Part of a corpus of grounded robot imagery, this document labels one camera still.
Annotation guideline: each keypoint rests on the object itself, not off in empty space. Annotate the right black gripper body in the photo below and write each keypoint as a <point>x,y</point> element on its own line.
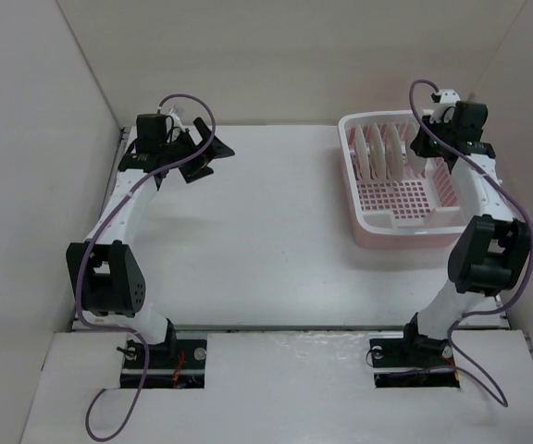
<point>429,145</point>

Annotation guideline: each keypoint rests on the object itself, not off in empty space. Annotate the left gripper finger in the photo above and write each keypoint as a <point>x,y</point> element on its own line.
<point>216,149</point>
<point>192,173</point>

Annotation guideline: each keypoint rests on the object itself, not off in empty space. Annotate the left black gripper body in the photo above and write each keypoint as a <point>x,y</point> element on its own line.
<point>179,149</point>

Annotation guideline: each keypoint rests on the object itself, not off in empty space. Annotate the white plate green rim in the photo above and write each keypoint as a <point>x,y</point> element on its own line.
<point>416,163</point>

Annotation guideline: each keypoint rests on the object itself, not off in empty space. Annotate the white plate black rings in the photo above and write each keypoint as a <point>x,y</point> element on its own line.
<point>393,150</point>

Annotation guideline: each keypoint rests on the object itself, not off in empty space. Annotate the orange sunburst plate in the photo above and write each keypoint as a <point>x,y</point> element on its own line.
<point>377,153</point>
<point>362,153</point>

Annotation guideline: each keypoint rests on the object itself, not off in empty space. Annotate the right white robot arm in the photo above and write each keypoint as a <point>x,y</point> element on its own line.
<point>492,250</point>

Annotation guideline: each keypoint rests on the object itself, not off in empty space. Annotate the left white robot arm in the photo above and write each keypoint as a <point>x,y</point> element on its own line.
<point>108,283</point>

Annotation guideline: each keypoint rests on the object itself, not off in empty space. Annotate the pink white dish rack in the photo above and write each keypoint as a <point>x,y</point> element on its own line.
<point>403,211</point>

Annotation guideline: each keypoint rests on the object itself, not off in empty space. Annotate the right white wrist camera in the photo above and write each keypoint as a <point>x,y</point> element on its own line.
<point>445,101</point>

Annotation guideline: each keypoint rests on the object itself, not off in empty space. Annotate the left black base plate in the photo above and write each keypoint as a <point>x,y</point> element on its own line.
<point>179,366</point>

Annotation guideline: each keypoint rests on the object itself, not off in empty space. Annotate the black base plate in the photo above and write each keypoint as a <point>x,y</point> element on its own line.
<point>403,364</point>
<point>179,366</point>

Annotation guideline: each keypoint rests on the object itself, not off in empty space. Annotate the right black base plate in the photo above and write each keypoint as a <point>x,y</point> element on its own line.
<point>403,364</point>

